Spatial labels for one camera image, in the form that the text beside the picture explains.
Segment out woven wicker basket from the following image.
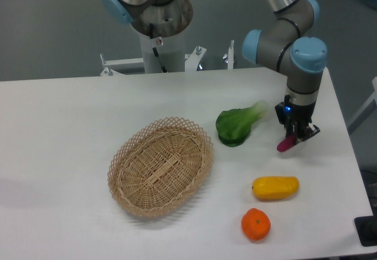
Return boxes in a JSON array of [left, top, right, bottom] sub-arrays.
[[107, 117, 214, 218]]

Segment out yellow mango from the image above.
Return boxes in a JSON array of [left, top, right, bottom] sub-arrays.
[[252, 176, 300, 200]]

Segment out orange tangerine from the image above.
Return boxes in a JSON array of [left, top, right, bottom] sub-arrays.
[[241, 208, 271, 241]]

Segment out black cable on pedestal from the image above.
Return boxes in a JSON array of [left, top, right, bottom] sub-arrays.
[[148, 23, 168, 74]]

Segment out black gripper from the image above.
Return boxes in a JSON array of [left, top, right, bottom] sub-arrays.
[[275, 94, 320, 145]]

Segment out white frame at right edge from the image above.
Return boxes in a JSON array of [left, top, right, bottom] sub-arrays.
[[347, 77, 376, 135]]

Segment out white metal base frame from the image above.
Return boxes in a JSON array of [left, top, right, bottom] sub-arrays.
[[99, 40, 238, 76]]

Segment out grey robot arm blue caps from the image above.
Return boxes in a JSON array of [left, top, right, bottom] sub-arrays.
[[102, 0, 328, 152]]

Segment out black device at table edge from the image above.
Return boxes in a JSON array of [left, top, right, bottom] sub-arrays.
[[354, 216, 376, 247]]

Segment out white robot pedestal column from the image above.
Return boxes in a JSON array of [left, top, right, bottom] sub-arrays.
[[131, 0, 193, 69]]

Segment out green bok choy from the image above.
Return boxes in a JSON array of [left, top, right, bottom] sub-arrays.
[[215, 100, 269, 147]]

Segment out purple sweet potato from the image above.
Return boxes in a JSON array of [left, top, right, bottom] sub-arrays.
[[277, 134, 296, 152]]

